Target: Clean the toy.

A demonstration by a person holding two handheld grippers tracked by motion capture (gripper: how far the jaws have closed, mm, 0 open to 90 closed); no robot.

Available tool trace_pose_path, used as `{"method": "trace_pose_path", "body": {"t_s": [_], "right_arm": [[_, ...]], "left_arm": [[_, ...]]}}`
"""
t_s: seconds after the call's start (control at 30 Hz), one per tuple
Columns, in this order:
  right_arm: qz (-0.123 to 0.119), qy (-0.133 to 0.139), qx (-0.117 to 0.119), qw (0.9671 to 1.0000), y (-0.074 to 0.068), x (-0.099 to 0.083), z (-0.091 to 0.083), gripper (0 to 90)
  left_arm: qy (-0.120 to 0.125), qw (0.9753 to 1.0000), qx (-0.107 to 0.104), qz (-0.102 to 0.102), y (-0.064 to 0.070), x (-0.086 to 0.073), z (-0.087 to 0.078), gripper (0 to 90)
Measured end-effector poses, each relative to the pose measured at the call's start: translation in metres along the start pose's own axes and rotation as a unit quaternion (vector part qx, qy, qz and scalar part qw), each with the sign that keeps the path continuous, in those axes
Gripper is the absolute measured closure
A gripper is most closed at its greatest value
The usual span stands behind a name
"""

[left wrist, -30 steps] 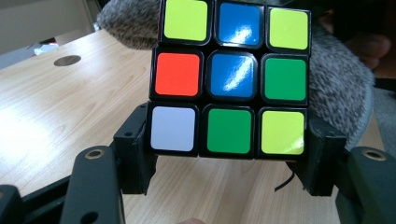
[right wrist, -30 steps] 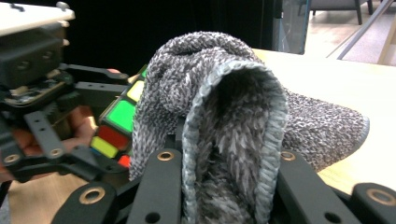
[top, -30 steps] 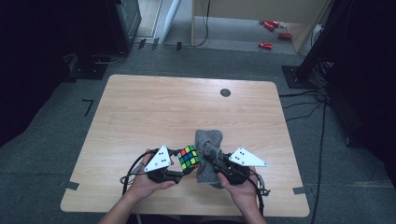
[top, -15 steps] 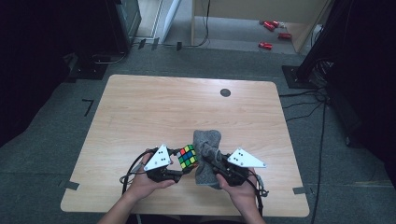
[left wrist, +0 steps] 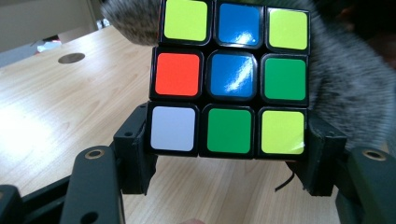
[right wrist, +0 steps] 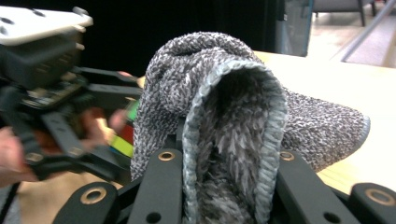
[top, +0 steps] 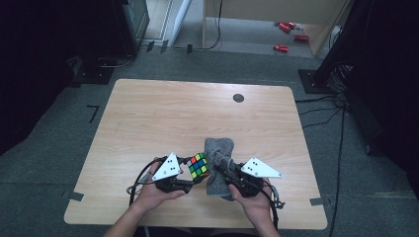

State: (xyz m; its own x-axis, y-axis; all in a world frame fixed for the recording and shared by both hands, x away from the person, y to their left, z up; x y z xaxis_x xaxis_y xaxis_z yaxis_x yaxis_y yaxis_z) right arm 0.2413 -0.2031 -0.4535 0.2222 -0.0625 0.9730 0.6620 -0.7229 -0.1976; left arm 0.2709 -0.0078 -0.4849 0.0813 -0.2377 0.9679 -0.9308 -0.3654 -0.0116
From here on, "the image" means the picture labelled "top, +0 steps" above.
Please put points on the white board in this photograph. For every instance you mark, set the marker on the white board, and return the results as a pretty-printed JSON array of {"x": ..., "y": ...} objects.
[{"x": 181, "y": 19}]

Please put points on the grey tape piece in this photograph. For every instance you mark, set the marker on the grey tape piece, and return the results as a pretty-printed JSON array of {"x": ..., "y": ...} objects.
[
  {"x": 317, "y": 201},
  {"x": 75, "y": 196}
]

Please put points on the black cabinet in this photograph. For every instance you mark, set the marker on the black cabinet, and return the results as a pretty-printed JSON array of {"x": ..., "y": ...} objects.
[{"x": 130, "y": 26}]

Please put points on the person's right hand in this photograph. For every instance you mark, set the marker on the person's right hand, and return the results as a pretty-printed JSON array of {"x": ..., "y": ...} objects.
[{"x": 258, "y": 205}]

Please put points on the light wooden desk frame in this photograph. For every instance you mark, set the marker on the light wooden desk frame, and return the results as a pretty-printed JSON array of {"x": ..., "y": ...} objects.
[{"x": 280, "y": 8}]

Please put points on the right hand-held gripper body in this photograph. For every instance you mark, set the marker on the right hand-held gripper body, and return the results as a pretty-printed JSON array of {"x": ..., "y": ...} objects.
[{"x": 258, "y": 169}]

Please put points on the black floor plate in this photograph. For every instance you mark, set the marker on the black floor plate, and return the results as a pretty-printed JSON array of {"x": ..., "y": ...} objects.
[{"x": 92, "y": 74}]

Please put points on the grey cloth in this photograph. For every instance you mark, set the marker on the grey cloth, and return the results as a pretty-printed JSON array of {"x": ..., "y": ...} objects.
[{"x": 217, "y": 189}]

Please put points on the person's dark lap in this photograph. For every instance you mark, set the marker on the person's dark lap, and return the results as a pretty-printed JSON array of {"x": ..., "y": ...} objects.
[{"x": 184, "y": 233}]

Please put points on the round dark table grommet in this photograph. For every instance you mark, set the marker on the round dark table grommet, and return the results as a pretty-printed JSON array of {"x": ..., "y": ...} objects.
[{"x": 238, "y": 97}]

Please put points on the black stand base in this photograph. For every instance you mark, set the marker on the black stand base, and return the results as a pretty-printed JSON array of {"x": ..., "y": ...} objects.
[{"x": 311, "y": 84}]

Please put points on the red can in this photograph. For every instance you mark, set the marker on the red can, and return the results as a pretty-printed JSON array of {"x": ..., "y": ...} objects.
[
  {"x": 301, "y": 38},
  {"x": 292, "y": 25},
  {"x": 281, "y": 48},
  {"x": 284, "y": 27}
]

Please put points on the person's left hand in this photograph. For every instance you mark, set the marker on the person's left hand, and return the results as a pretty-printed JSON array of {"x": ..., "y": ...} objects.
[{"x": 150, "y": 196}]

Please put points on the black stand post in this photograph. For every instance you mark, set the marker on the black stand post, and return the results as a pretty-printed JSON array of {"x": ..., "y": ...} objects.
[{"x": 339, "y": 42}]

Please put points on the multicoloured puzzle cube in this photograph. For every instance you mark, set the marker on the multicoloured puzzle cube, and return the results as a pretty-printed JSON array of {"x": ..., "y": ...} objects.
[{"x": 197, "y": 165}]

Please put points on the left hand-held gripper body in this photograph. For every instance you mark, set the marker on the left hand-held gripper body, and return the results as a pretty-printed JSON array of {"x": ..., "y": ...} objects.
[{"x": 168, "y": 168}]

